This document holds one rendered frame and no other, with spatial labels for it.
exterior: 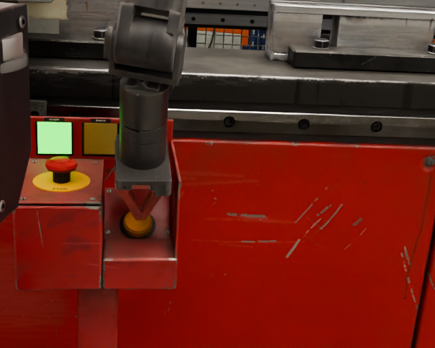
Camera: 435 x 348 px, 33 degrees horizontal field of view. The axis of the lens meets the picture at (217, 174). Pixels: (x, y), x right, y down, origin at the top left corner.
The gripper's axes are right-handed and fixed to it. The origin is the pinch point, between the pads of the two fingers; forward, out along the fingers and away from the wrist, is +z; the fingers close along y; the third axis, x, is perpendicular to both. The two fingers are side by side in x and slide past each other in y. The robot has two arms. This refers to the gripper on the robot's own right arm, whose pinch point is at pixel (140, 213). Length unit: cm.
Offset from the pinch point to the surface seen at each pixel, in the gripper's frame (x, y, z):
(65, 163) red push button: 9.5, 1.3, -7.1
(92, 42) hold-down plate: 7.0, 33.0, -8.2
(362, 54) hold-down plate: -37.1, 31.1, -8.2
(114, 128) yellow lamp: 3.5, 10.8, -6.3
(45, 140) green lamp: 12.8, 10.4, -4.5
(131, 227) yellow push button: 1.2, -0.9, 1.6
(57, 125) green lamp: 11.1, 11.0, -6.6
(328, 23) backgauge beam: -40, 62, 0
